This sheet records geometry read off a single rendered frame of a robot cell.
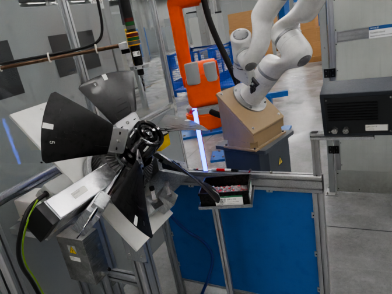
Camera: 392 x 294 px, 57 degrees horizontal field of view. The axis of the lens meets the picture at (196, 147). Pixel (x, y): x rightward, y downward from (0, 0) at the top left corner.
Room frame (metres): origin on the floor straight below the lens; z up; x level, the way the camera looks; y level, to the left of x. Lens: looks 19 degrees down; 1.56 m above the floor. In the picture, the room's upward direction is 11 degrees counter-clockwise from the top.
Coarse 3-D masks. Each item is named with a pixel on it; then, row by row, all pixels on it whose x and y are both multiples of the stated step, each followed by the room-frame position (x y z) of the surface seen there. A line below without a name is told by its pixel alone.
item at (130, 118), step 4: (128, 116) 1.33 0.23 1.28; (132, 116) 1.32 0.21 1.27; (136, 116) 1.32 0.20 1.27; (120, 120) 1.32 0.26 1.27; (124, 120) 1.32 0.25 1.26; (128, 120) 1.32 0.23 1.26; (132, 120) 1.31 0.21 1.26; (136, 120) 1.31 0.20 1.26; (116, 124) 1.32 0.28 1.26; (120, 124) 1.31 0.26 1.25; (124, 124) 1.31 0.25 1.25; (128, 124) 1.31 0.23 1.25; (132, 124) 1.30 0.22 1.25; (124, 128) 1.30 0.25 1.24; (128, 128) 1.29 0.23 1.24
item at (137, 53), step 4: (132, 48) 1.33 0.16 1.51; (136, 48) 1.33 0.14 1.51; (140, 48) 1.34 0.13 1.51; (132, 52) 1.33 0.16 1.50; (136, 52) 1.32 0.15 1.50; (140, 52) 1.33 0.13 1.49; (132, 56) 1.33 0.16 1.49; (136, 56) 1.32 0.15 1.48; (140, 56) 1.33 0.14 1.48; (136, 60) 1.33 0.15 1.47; (140, 60) 1.33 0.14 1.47; (136, 64) 1.33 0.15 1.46; (140, 64) 1.33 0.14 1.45; (140, 72) 1.33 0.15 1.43
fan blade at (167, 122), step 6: (168, 114) 1.60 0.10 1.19; (162, 120) 1.53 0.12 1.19; (168, 120) 1.52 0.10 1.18; (174, 120) 1.52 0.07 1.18; (180, 120) 1.52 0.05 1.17; (162, 126) 1.44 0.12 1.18; (168, 126) 1.42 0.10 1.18; (174, 126) 1.42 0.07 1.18; (180, 126) 1.43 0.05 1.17; (186, 126) 1.44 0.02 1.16; (192, 126) 1.46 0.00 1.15; (198, 126) 1.48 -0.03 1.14
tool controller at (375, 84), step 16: (336, 80) 1.37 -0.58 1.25; (352, 80) 1.32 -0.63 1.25; (368, 80) 1.29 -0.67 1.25; (384, 80) 1.25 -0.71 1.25; (320, 96) 1.30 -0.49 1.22; (336, 96) 1.27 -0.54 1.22; (352, 96) 1.25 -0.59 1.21; (368, 96) 1.22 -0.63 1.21; (384, 96) 1.19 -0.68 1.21; (336, 112) 1.29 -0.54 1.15; (352, 112) 1.26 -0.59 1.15; (368, 112) 1.23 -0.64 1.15; (384, 112) 1.21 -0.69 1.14; (336, 128) 1.30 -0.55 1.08; (352, 128) 1.28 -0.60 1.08; (368, 128) 1.25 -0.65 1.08; (384, 128) 1.22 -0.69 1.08
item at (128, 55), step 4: (120, 44) 1.32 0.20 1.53; (124, 44) 1.32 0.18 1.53; (120, 48) 1.32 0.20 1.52; (124, 48) 1.32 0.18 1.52; (128, 48) 1.32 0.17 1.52; (124, 52) 1.32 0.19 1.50; (128, 52) 1.32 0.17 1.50; (128, 56) 1.32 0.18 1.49; (128, 60) 1.32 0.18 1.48; (128, 64) 1.32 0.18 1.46; (132, 64) 1.32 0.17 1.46; (144, 64) 1.32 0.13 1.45; (148, 64) 1.33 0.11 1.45; (132, 68) 1.31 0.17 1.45; (136, 68) 1.31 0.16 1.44; (140, 68) 1.31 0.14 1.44
